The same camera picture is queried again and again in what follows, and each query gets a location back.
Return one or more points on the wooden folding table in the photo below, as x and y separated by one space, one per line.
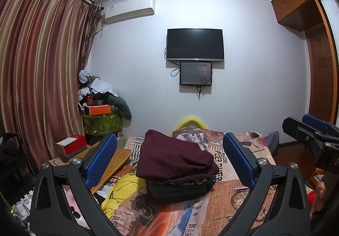
117 158

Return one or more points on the dark green cushion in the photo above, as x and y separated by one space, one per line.
122 110

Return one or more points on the white air conditioner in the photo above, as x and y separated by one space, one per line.
128 9

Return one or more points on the black garment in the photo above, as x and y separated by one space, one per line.
180 199

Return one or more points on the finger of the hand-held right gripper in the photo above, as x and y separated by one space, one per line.
316 122
302 131

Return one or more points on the wall-mounted television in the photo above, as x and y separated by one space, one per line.
195 44

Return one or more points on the orange box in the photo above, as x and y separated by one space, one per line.
99 110

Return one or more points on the printed bed sheet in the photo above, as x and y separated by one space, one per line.
225 204

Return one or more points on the green patterned cloth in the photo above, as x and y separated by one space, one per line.
102 125

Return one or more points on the navy blue fleece garment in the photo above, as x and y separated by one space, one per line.
169 189

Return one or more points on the small wall-mounted screen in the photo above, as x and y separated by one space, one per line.
196 73

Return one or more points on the purple cloth item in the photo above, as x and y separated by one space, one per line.
272 142

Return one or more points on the person's right hand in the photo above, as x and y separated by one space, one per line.
320 191

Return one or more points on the black bag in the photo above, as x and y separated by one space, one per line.
10 154

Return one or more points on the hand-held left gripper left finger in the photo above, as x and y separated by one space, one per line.
102 159

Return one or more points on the wooden wardrobe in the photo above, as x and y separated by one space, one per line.
315 40

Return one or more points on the red box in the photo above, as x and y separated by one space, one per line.
75 146

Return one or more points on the yellow garment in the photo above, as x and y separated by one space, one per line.
124 188

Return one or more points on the striped curtain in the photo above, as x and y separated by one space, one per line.
39 72

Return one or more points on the maroon garment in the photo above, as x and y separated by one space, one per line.
174 156

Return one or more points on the pile of clothes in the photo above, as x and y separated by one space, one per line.
96 87

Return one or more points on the navy patterned garment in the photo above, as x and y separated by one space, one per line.
190 181

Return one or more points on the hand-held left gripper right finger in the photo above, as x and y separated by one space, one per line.
239 159

